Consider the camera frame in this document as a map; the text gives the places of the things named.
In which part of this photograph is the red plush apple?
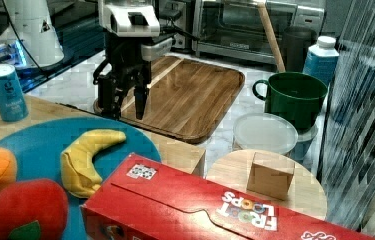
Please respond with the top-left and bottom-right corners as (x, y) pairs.
(0, 179), (69, 240)

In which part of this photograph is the yellow plush banana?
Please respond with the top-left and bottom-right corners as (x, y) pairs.
(60, 129), (126, 198)

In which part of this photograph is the clear plastic container lid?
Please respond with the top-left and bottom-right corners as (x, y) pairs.
(232, 113), (298, 155)

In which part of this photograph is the silver toaster oven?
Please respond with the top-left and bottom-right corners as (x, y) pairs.
(193, 0), (326, 64)

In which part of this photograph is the silver toaster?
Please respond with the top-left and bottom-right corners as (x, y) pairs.
(159, 0), (195, 52)

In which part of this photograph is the red Froot Loops box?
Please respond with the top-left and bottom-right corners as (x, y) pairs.
(81, 154), (375, 240)

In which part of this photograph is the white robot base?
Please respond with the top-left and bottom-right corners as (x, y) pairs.
(0, 0), (64, 69)

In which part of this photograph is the dark grey cup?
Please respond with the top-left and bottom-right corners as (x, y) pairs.
(281, 26), (317, 72)

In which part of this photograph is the blue salt canister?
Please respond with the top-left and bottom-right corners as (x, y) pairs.
(0, 64), (28, 122)

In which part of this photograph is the green pot with handle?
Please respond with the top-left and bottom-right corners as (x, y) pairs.
(252, 72), (328, 132)

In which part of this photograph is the white and blue bottle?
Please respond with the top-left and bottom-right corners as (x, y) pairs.
(302, 36), (339, 86)

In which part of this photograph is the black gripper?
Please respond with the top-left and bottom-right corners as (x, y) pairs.
(93, 33), (173, 120)

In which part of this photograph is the wooden cutting board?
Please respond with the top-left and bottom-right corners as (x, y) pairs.
(120, 56), (245, 144)

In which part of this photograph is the light wooden board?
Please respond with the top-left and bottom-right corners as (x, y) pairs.
(0, 95), (206, 176)

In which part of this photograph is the round wooden lid with knob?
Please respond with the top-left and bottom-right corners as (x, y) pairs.
(206, 149), (327, 220)

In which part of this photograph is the wooden stick handle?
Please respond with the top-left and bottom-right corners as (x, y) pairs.
(257, 1), (285, 72)

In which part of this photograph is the blue round plate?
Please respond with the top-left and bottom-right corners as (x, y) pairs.
(0, 117), (160, 240)

